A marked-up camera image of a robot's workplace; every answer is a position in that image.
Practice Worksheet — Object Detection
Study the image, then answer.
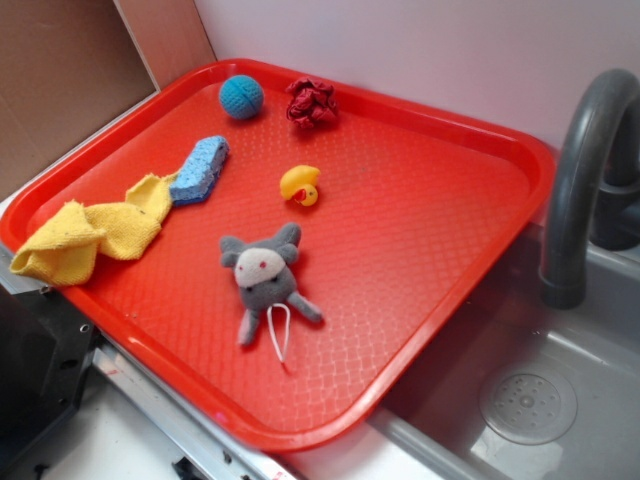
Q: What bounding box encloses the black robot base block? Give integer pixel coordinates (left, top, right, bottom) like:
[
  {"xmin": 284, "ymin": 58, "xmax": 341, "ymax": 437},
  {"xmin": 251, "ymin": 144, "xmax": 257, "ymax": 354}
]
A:
[{"xmin": 1, "ymin": 289, "xmax": 98, "ymax": 473}]

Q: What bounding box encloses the yellow rubber duck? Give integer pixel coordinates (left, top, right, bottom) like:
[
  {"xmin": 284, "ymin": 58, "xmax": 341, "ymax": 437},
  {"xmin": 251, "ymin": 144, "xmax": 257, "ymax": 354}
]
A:
[{"xmin": 279, "ymin": 165, "xmax": 321, "ymax": 207}]

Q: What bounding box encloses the red plastic tray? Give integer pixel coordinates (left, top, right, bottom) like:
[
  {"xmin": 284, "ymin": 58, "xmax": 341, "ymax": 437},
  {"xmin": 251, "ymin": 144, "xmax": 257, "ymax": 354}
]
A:
[{"xmin": 1, "ymin": 60, "xmax": 554, "ymax": 452}]

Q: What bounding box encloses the grey plush mouse toy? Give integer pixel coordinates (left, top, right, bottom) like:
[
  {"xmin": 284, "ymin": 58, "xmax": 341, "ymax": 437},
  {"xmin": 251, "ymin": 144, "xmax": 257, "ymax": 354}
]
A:
[{"xmin": 219, "ymin": 223, "xmax": 322, "ymax": 346}]

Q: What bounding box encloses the crumpled red cloth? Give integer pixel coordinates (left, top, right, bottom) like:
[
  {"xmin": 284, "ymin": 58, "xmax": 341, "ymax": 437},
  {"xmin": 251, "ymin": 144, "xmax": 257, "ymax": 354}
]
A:
[{"xmin": 285, "ymin": 77, "xmax": 339, "ymax": 129}]

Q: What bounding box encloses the blue sponge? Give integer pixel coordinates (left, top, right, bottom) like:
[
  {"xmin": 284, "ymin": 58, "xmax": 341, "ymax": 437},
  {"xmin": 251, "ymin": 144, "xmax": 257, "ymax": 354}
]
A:
[{"xmin": 169, "ymin": 136, "xmax": 230, "ymax": 206}]

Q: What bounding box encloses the blue crochet ball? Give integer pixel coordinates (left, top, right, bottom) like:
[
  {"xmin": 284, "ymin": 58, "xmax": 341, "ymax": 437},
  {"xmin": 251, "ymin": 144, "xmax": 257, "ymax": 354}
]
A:
[{"xmin": 218, "ymin": 75, "xmax": 264, "ymax": 120}]

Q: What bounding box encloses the grey toy sink basin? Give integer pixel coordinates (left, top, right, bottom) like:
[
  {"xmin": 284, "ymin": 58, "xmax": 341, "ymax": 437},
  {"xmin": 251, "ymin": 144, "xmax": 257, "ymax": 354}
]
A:
[{"xmin": 370, "ymin": 227, "xmax": 639, "ymax": 479}]

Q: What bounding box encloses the yellow towel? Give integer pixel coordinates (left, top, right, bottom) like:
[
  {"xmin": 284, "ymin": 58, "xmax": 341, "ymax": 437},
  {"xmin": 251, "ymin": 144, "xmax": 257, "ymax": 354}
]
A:
[{"xmin": 9, "ymin": 173, "xmax": 178, "ymax": 287}]

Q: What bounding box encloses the grey toy faucet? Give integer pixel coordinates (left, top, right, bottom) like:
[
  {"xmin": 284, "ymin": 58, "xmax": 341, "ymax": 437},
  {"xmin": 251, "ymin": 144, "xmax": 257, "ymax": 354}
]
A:
[{"xmin": 539, "ymin": 69, "xmax": 639, "ymax": 309}]

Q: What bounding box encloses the cardboard panel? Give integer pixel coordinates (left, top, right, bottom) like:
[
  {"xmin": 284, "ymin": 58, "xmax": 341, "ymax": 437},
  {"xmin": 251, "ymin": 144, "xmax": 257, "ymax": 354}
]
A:
[{"xmin": 1, "ymin": 1, "xmax": 216, "ymax": 198}]

